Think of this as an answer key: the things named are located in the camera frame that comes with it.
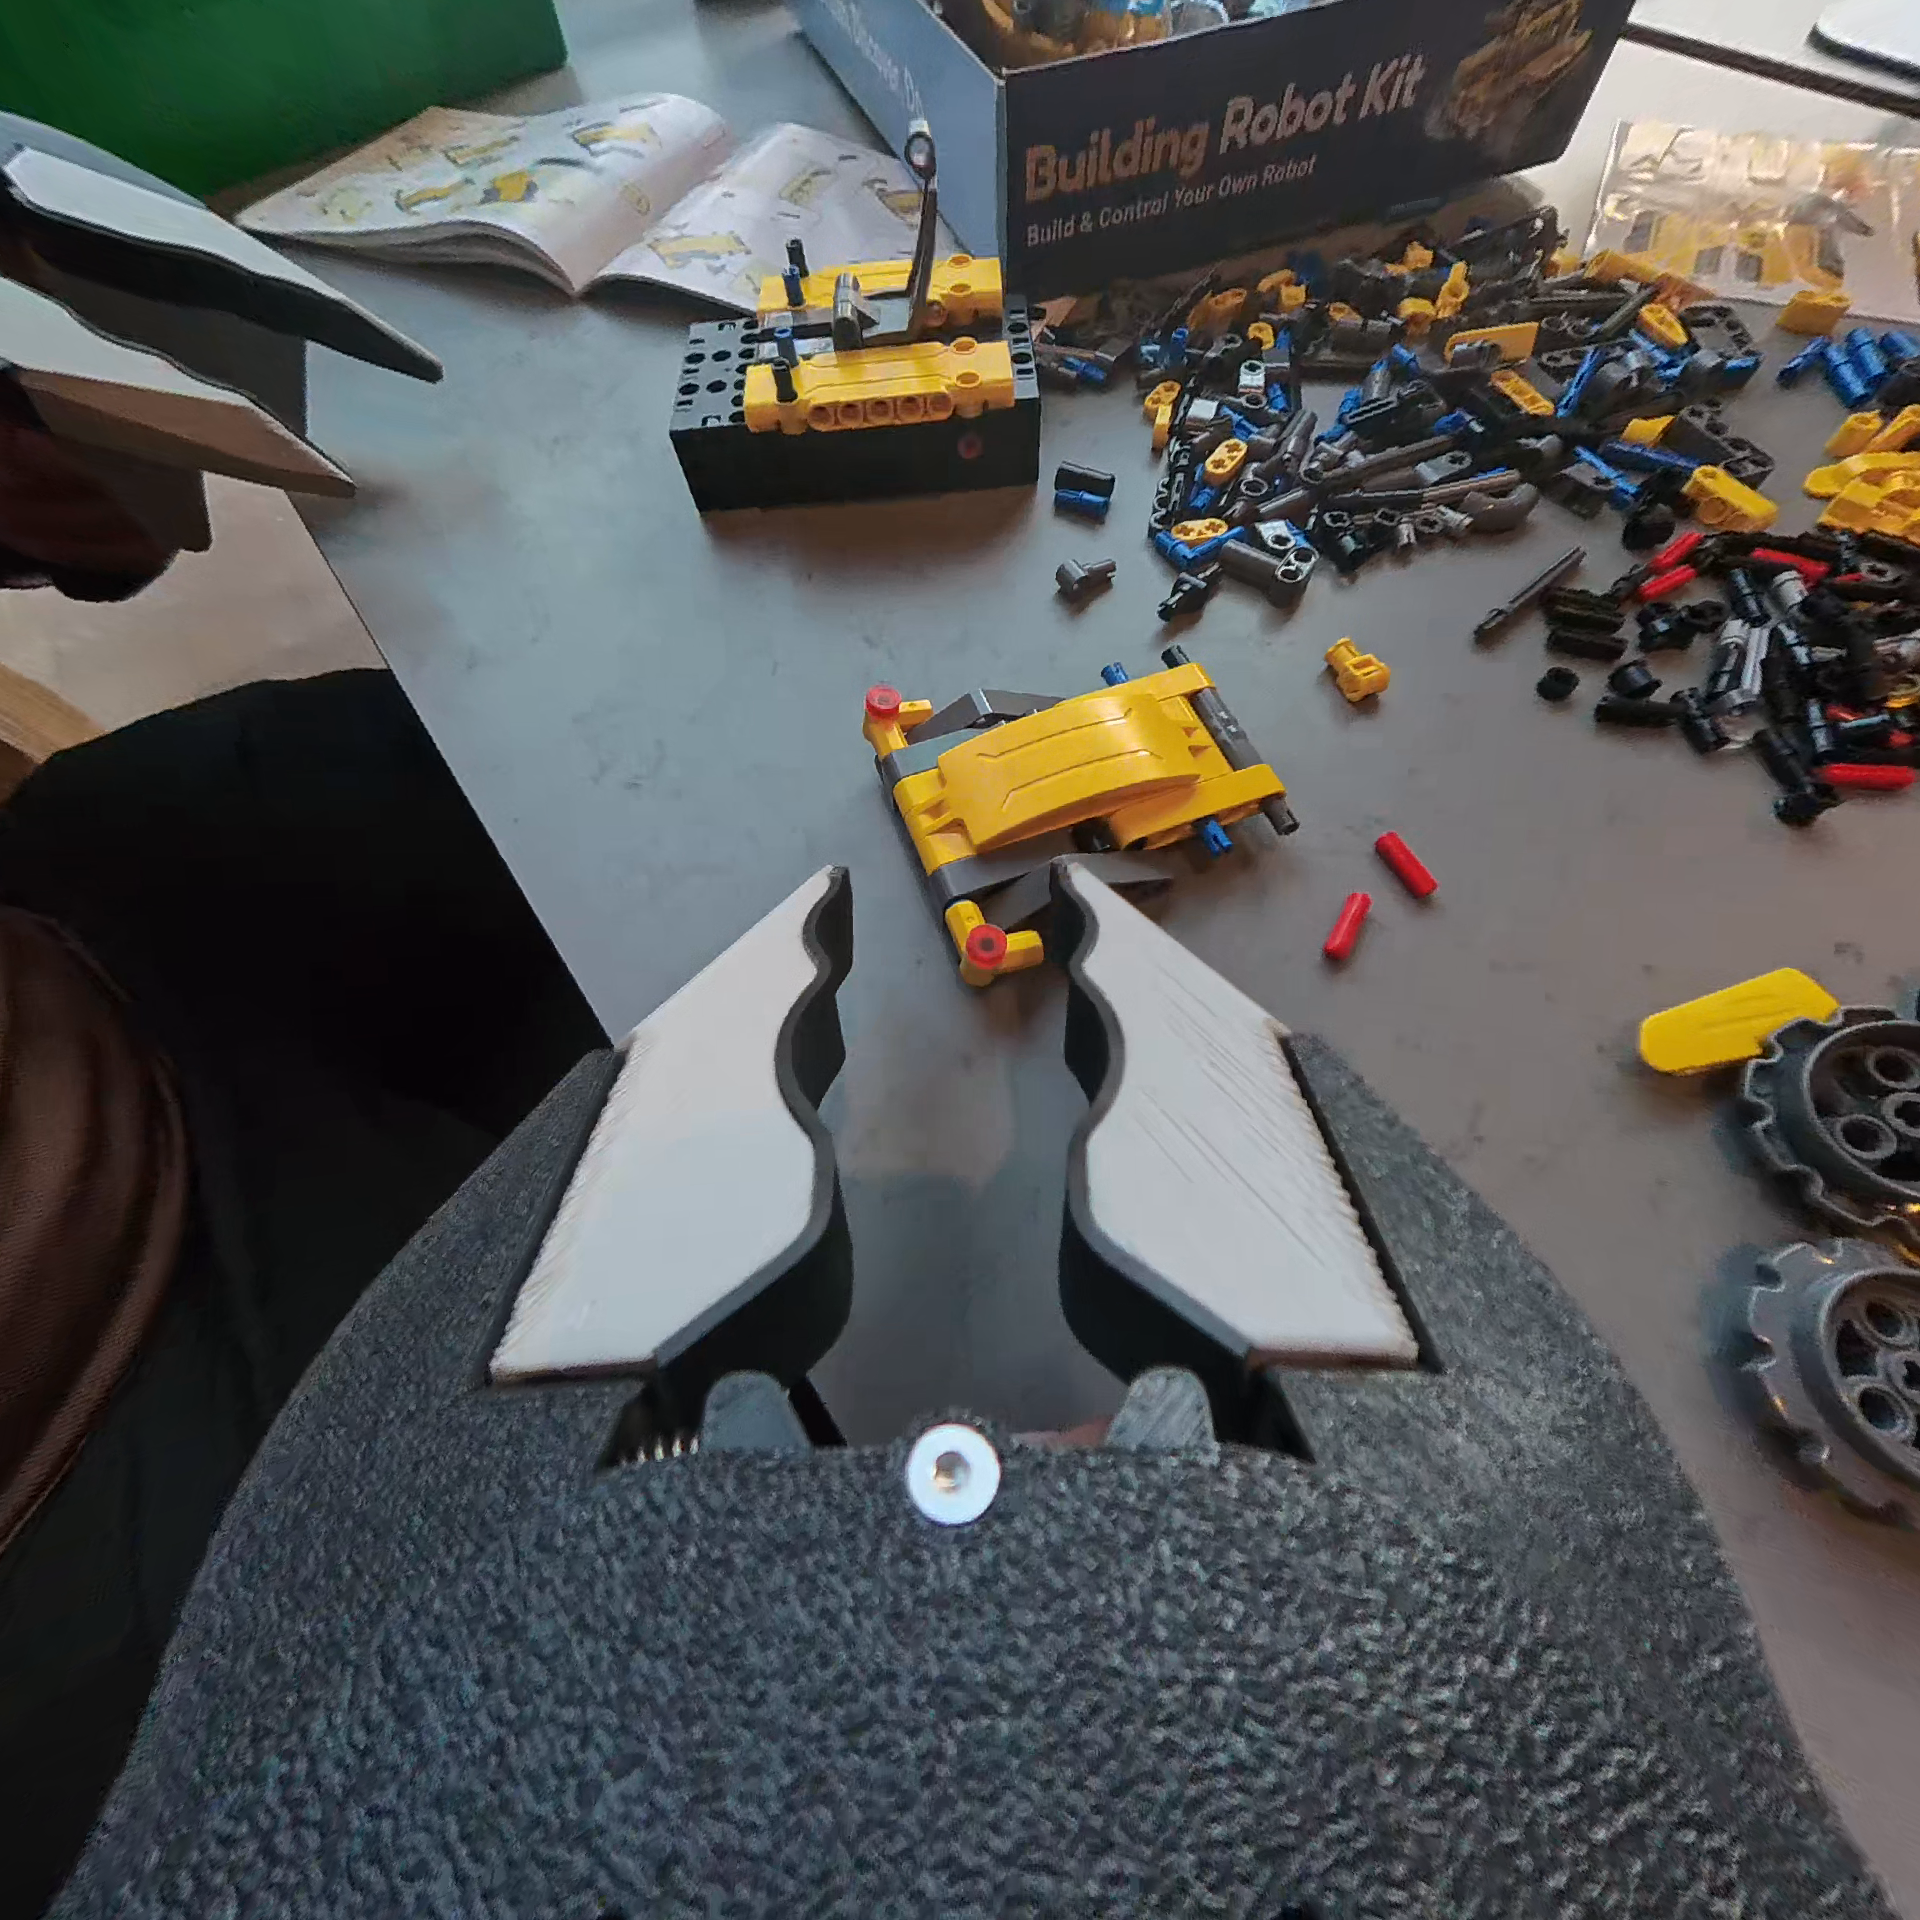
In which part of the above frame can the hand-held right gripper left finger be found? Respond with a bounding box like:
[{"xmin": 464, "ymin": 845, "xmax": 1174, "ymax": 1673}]
[{"xmin": 487, "ymin": 864, "xmax": 857, "ymax": 1387}]

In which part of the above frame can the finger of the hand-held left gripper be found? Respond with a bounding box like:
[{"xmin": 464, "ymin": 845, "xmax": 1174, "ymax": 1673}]
[
  {"xmin": 0, "ymin": 362, "xmax": 356, "ymax": 496},
  {"xmin": 0, "ymin": 136, "xmax": 443, "ymax": 385}
]

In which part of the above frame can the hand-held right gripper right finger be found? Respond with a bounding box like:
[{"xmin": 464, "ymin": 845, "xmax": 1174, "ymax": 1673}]
[{"xmin": 1051, "ymin": 861, "xmax": 1424, "ymax": 1384}]

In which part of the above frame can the yellow curved brick assembly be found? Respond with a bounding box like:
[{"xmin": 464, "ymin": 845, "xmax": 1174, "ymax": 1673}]
[{"xmin": 863, "ymin": 660, "xmax": 1300, "ymax": 986}]

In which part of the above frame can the yellow and black brick assembly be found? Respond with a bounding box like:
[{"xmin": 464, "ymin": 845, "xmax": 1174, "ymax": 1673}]
[{"xmin": 669, "ymin": 121, "xmax": 1047, "ymax": 513}]

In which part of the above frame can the pile of small brick parts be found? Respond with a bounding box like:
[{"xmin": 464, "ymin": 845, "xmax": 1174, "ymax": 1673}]
[{"xmin": 1036, "ymin": 181, "xmax": 1920, "ymax": 827}]

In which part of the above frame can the grey desk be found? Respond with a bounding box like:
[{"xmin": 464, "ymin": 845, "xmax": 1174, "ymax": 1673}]
[{"xmin": 292, "ymin": 0, "xmax": 1920, "ymax": 1834}]

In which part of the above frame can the green storage box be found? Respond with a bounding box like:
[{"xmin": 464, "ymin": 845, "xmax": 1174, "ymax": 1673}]
[{"xmin": 0, "ymin": 0, "xmax": 567, "ymax": 196}]

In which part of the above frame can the instruction booklet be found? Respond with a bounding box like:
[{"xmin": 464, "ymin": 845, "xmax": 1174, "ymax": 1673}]
[{"xmin": 239, "ymin": 91, "xmax": 932, "ymax": 317}]

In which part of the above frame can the yellow curved panel piece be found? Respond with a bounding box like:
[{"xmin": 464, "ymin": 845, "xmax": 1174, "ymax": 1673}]
[{"xmin": 1638, "ymin": 968, "xmax": 1839, "ymax": 1076}]

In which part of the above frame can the pile of wheels and tires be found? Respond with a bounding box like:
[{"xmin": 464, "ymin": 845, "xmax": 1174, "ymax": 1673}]
[{"xmin": 1726, "ymin": 1007, "xmax": 1920, "ymax": 1519}]

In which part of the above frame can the black axle rod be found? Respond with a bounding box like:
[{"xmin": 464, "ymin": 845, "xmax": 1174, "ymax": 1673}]
[{"xmin": 1473, "ymin": 547, "xmax": 1588, "ymax": 645}]

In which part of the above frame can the blue cardboard kit box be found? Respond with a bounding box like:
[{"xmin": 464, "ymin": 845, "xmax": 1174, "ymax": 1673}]
[{"xmin": 796, "ymin": 0, "xmax": 1637, "ymax": 297}]

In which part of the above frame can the sticker sheet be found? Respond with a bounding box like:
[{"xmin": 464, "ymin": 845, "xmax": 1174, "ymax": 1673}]
[{"xmin": 1591, "ymin": 121, "xmax": 1920, "ymax": 317}]

